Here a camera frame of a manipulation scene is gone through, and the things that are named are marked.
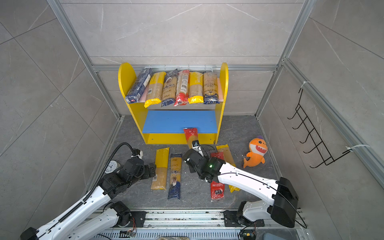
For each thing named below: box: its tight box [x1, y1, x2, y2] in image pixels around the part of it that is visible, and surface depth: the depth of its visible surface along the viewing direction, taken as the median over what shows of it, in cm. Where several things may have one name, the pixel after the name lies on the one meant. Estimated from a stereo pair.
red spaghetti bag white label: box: [174, 69, 190, 107], surface depth 72 cm
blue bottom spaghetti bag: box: [203, 72, 220, 105], surface depth 74 cm
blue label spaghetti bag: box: [161, 68, 178, 107], surface depth 74 cm
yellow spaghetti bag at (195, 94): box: [188, 71, 204, 104], surface depth 76 cm
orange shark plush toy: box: [243, 135, 268, 169], surface depth 94 cm
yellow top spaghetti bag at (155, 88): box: [144, 71, 167, 108], surface depth 74 cm
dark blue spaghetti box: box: [125, 68, 153, 104], surface depth 73 cm
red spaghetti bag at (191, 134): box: [184, 127, 198, 149], surface depth 87 cm
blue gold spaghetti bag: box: [167, 153, 183, 200], surface depth 87 cm
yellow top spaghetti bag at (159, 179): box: [150, 147, 170, 190], surface depth 90 cm
